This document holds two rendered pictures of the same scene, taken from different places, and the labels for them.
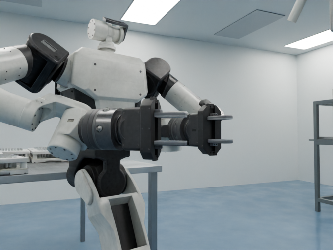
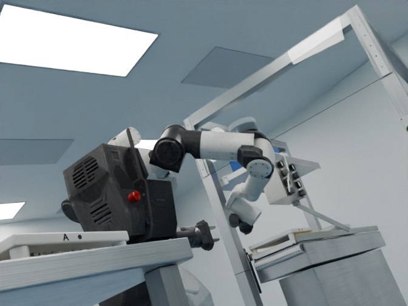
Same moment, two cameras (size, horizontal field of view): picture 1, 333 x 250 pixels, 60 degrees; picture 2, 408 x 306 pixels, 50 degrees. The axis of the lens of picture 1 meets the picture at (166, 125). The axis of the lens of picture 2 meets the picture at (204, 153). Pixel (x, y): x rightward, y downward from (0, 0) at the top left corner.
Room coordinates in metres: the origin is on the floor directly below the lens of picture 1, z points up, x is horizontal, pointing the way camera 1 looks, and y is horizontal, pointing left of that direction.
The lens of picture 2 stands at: (1.26, 1.64, 0.74)
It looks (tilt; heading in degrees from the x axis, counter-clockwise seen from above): 20 degrees up; 249
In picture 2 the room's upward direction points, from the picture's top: 19 degrees counter-clockwise
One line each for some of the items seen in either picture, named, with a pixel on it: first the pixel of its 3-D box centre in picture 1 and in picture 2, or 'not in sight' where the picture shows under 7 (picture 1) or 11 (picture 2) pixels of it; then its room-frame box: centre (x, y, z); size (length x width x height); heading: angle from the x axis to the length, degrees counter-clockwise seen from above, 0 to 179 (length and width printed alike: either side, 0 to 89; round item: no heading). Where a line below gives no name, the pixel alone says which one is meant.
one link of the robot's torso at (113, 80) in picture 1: (98, 95); (125, 197); (1.03, 0.24, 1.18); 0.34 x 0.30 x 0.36; 128
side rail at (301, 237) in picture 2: not in sight; (345, 232); (-0.26, -0.59, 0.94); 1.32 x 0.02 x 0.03; 38
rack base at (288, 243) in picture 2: not in sight; (284, 248); (0.25, -0.37, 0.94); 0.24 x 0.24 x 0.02; 38
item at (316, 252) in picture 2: not in sight; (330, 252); (-0.19, -0.70, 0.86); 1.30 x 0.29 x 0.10; 38
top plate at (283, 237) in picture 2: not in sight; (280, 238); (0.25, -0.37, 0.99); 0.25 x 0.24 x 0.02; 128
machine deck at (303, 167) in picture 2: not in sight; (269, 176); (0.12, -0.48, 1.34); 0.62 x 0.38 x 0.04; 38
